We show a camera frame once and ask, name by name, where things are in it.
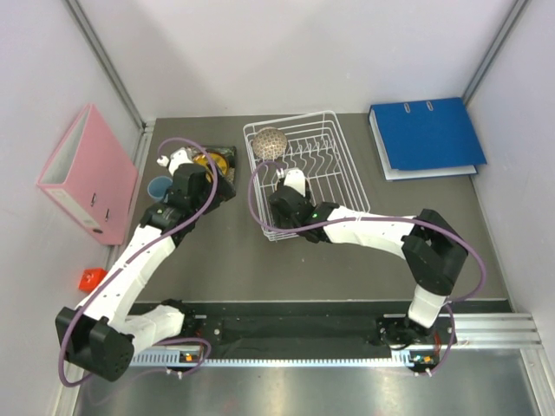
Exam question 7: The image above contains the yellow round plate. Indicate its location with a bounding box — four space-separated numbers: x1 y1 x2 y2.
193 152 231 181

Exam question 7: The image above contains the light blue plastic cup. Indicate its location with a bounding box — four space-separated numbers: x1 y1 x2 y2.
147 176 173 202

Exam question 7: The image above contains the black floral square plate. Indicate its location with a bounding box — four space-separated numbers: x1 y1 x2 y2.
192 146 237 184

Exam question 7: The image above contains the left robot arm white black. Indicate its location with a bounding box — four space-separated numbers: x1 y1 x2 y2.
55 159 235 387

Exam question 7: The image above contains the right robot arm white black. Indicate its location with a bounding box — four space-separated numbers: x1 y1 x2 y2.
269 185 468 348

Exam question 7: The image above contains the beige patterned bowl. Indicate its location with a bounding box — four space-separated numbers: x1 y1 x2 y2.
252 127 288 160

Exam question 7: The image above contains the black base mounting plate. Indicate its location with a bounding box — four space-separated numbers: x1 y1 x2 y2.
129 301 456 348

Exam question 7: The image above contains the red box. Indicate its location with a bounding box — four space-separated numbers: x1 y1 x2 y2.
78 268 108 293

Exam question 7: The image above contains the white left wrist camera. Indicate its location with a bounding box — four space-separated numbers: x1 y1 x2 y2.
156 147 193 176

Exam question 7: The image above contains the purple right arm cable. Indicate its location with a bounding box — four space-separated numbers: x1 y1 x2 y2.
245 159 486 376

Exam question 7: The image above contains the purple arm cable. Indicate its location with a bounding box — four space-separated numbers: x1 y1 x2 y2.
245 159 486 376
58 137 223 389

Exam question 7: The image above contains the white wire dish rack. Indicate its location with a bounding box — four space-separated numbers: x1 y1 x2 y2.
242 110 372 243

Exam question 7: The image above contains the pink ring binder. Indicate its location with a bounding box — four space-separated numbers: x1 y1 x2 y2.
37 104 138 245

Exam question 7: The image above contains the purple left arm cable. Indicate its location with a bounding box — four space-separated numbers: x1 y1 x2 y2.
58 137 223 389

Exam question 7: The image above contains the blue ring binder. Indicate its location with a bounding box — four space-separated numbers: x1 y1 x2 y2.
369 97 486 181

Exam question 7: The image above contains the grey slotted cable duct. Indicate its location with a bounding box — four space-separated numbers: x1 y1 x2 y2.
130 348 433 370

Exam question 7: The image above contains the aluminium frame rail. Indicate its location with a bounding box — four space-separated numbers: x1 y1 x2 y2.
450 314 543 348

